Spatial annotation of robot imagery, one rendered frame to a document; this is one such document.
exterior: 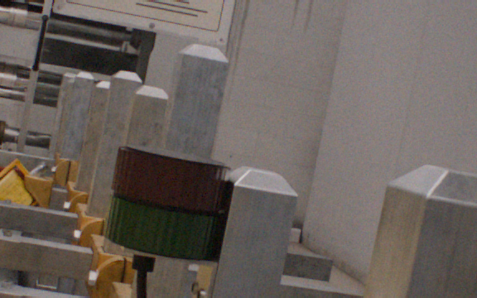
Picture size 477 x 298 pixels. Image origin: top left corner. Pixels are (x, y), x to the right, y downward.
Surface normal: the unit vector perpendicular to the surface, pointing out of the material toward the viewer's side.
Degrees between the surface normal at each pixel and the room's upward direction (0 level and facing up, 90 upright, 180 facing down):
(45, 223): 90
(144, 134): 90
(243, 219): 90
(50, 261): 90
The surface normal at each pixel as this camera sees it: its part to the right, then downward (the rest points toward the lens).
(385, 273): -0.96, -0.18
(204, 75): 0.21, 0.09
